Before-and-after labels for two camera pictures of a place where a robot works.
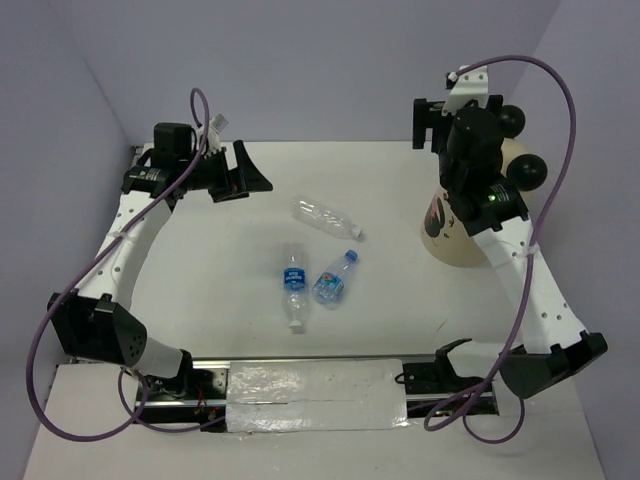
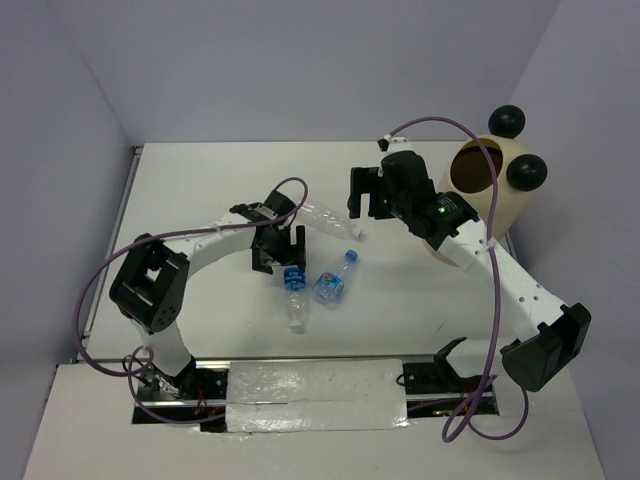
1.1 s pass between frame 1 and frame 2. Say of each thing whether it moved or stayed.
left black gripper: moved
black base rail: stayed
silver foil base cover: stayed
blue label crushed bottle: stayed
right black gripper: moved
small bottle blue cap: stayed
